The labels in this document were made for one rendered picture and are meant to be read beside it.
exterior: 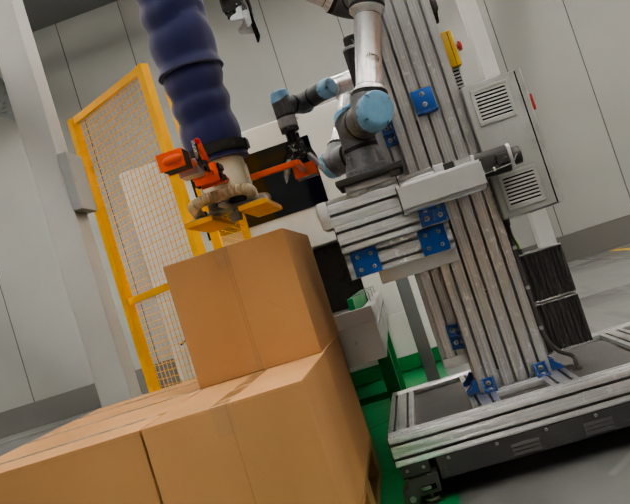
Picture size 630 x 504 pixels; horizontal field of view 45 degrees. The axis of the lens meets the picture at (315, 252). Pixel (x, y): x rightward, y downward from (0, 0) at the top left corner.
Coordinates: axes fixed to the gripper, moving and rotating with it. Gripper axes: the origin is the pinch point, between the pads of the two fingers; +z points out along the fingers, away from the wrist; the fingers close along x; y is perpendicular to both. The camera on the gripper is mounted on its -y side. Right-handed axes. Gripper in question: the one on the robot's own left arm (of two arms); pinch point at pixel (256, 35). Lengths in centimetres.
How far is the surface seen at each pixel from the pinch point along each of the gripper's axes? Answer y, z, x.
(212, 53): 19.5, -10.2, -31.4
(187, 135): 35.9, 15.0, -28.2
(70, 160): 121, -20, -137
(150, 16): 35, -28, -26
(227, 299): 34, 74, -5
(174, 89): 35.3, -1.5, -27.6
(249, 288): 26, 72, -5
